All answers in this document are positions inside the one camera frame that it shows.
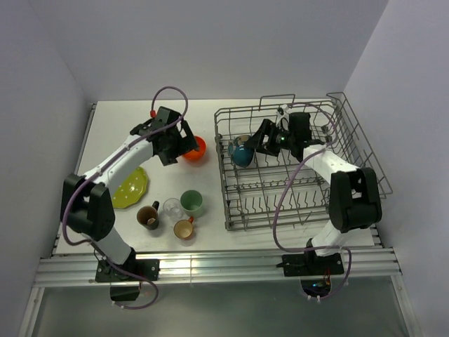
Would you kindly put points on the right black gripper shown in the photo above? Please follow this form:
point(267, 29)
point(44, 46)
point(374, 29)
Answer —
point(268, 128)

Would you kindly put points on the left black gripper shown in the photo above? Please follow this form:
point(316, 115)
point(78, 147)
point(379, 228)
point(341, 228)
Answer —
point(186, 144)

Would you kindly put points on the orange bowl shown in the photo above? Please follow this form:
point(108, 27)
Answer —
point(195, 155)

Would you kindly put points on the blue bowl beige inside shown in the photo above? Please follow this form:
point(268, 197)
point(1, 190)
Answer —
point(239, 153)

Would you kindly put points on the mint green cup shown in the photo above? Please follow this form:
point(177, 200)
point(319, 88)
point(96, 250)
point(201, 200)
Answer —
point(192, 203)

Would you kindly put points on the clear drinking glass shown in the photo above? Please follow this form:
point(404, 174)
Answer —
point(172, 208)

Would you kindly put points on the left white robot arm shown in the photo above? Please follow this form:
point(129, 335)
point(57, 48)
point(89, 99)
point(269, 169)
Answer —
point(86, 206)

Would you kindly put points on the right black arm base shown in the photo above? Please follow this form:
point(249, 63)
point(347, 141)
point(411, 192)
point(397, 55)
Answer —
point(310, 265)

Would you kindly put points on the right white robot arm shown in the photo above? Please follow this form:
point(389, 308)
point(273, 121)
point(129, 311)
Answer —
point(354, 197)

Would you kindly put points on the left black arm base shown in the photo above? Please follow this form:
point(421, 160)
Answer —
point(149, 269)

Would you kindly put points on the yellow-green dotted plate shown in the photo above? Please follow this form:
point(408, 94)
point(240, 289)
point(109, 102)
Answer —
point(131, 190)

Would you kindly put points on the dark brown mug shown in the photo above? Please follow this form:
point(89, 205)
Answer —
point(148, 216)

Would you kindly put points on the small orange mug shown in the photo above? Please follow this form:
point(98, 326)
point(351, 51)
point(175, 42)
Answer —
point(184, 229)

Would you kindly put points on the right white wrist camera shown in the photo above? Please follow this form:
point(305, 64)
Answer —
point(283, 116)

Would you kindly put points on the grey wire dish rack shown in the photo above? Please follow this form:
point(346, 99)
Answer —
point(251, 195)

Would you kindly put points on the aluminium mounting rail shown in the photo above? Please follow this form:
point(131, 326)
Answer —
point(77, 269)

